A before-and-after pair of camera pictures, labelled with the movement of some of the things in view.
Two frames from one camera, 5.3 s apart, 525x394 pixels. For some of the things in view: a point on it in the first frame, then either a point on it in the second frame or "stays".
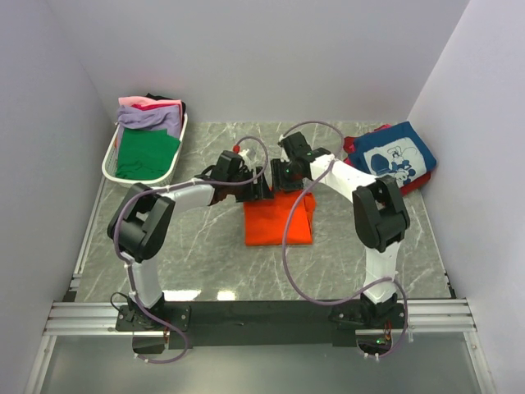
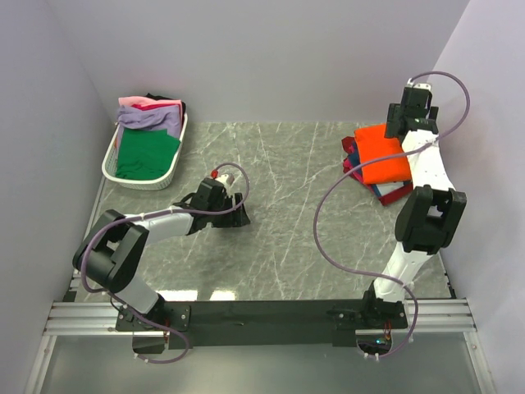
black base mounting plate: [257, 324] stays
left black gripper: [258, 191] -> [237, 218]
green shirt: [146, 153] stays
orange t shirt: [265, 222] -> [372, 144]
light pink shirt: [143, 101] stays
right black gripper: [278, 180] -> [394, 114]
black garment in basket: [158, 98] stays
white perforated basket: [109, 161] stays
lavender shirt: [162, 116] stays
